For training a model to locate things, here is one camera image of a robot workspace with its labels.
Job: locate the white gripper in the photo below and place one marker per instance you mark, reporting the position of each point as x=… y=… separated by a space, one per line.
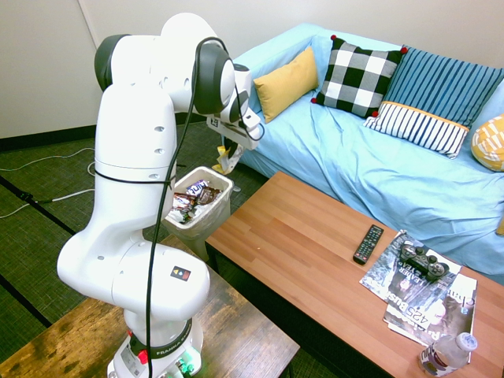
x=236 y=136

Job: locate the yellow chip bag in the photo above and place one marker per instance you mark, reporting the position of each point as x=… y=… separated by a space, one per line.
x=225 y=161

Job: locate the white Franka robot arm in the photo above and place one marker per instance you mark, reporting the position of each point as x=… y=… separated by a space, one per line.
x=130 y=157

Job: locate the white plastic trash bin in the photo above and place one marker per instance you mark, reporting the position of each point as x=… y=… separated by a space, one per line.
x=212 y=216

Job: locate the brown candy wrapper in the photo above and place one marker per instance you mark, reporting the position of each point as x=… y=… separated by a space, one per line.
x=208 y=195

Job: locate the red purple snack wrapper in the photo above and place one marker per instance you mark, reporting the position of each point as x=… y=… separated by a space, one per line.
x=184 y=201

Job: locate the plain mustard yellow pillow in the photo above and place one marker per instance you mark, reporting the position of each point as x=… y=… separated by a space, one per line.
x=285 y=82

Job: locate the crumpled white paper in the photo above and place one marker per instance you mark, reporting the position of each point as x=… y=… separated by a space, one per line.
x=183 y=216

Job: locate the reddish wood coffee table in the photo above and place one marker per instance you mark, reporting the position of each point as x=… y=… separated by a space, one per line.
x=299 y=244

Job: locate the black white checkered pillow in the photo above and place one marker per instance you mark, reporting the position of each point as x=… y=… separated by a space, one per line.
x=358 y=76

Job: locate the light blue sofa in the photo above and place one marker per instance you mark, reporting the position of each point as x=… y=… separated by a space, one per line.
x=374 y=177

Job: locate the black TV remote control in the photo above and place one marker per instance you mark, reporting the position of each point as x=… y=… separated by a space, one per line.
x=368 y=244

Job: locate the rustic dark wood table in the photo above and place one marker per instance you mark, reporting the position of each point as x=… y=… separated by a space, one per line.
x=236 y=334

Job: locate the white navy striped pillow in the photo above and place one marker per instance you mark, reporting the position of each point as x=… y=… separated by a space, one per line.
x=421 y=128

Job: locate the dark cover magazine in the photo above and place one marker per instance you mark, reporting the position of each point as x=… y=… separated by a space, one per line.
x=388 y=275

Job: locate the blue striped pillow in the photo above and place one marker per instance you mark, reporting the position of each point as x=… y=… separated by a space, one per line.
x=445 y=86

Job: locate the black game controller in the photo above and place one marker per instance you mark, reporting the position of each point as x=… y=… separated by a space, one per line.
x=423 y=262

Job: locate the yellow white patterned bolster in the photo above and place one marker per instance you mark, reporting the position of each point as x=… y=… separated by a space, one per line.
x=490 y=143

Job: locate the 425 Business magazine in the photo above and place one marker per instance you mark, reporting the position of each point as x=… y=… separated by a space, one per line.
x=433 y=311

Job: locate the white edged magazine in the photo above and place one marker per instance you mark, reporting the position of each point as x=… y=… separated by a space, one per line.
x=409 y=338

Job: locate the orange yellow striped pillow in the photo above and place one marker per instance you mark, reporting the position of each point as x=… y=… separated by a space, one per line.
x=501 y=226

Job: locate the clear hint water bottle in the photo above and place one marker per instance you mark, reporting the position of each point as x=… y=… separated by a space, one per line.
x=445 y=354

